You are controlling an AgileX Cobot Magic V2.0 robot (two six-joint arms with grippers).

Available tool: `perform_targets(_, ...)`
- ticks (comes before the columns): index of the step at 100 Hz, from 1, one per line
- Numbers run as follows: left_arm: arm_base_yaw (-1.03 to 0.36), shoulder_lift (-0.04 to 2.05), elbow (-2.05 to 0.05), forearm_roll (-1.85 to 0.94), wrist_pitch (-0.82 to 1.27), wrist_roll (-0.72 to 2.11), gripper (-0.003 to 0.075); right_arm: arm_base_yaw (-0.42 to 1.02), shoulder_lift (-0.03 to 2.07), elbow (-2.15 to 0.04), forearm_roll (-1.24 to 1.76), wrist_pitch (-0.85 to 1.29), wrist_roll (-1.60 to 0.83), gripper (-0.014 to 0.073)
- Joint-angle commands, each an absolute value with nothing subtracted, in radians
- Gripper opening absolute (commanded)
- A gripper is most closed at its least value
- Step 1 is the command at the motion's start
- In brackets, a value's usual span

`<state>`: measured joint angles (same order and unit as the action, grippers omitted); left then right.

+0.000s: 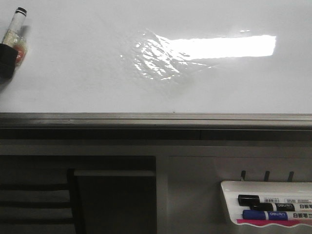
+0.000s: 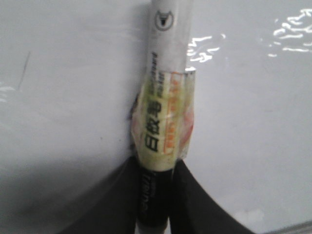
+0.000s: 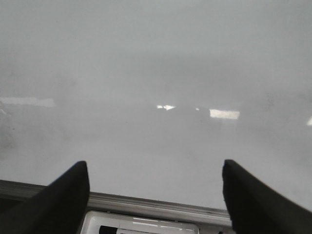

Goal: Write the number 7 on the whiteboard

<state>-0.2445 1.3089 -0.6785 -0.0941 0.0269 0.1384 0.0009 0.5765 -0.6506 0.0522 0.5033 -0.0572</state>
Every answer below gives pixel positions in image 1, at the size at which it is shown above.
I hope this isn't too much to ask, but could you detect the black capped marker middle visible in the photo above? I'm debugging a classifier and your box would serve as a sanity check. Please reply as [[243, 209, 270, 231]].
[[252, 202, 312, 212]]

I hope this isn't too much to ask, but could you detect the white whiteboard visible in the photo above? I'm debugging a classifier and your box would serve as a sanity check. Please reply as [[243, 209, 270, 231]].
[[0, 0, 312, 114]]

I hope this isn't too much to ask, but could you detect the grey whiteboard bottom frame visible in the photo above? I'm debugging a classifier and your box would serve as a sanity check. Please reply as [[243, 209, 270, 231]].
[[0, 113, 312, 141]]

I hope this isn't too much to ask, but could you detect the black capped marker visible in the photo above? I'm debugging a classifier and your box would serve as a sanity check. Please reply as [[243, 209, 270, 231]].
[[238, 195, 312, 206], [252, 202, 312, 212]]

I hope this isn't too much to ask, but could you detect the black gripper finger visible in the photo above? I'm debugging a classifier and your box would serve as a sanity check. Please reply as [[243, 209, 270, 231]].
[[0, 43, 18, 79]]

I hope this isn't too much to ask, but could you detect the white whiteboard marker with tape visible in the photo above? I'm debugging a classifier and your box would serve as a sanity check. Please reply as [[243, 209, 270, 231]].
[[1, 7, 27, 66]]

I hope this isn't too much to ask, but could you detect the black hook middle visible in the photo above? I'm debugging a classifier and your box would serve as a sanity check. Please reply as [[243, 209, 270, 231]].
[[263, 171, 270, 182]]

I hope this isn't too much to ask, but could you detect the white plastic marker tray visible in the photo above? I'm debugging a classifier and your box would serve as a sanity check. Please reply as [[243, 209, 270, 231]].
[[221, 181, 312, 234]]

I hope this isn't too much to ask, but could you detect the black hook right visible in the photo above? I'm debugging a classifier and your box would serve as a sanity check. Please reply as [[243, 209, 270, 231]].
[[287, 171, 294, 182]]

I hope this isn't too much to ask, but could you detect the black hook left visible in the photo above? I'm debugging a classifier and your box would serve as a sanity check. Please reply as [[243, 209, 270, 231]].
[[240, 170, 246, 181]]

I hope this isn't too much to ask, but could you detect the black capped marker upper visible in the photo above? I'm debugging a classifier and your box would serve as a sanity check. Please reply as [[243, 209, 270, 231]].
[[238, 195, 312, 206]]

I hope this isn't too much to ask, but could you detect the blue capped marker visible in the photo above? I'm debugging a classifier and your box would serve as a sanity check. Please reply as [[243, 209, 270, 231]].
[[242, 210, 312, 221]]

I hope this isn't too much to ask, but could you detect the black chair back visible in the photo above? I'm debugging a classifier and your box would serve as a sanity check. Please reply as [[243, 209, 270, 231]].
[[0, 168, 86, 234]]

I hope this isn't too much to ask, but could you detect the black hook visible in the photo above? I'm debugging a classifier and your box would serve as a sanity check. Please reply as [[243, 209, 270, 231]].
[[287, 171, 294, 182], [263, 171, 270, 182], [240, 170, 246, 181]]

